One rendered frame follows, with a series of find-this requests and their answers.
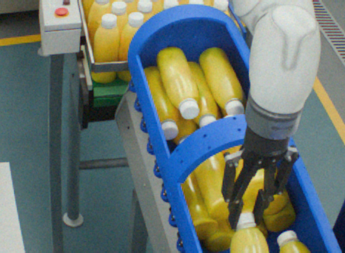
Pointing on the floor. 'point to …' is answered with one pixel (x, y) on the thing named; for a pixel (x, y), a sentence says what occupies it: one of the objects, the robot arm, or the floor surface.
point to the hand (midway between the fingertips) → (247, 209)
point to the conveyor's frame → (78, 69)
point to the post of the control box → (55, 97)
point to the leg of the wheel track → (137, 228)
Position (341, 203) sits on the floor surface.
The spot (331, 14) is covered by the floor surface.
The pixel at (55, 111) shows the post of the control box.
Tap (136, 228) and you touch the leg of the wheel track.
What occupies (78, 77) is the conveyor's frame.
